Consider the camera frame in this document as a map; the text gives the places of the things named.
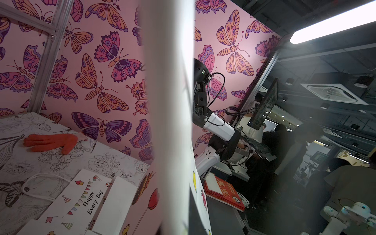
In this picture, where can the white party paper bag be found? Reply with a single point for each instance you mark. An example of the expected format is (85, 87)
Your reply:
(91, 204)

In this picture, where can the white desktop robot arm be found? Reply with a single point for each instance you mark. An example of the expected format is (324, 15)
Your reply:
(356, 215)

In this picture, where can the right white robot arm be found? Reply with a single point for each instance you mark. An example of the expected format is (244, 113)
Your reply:
(224, 140)

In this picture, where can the red book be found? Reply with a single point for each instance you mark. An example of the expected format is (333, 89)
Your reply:
(223, 192)

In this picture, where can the computer monitor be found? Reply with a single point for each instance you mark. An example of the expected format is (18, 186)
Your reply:
(265, 107)

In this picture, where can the person at desk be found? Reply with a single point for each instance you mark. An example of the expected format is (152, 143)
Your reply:
(289, 148)

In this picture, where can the ceiling air conditioner vent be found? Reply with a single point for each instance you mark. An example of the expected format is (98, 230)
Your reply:
(334, 92)

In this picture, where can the red glove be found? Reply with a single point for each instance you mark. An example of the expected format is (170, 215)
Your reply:
(43, 143)

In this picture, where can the long ceiling light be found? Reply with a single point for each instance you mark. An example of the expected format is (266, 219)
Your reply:
(356, 17)

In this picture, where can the aluminium frame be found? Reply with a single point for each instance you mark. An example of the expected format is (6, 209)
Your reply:
(125, 59)

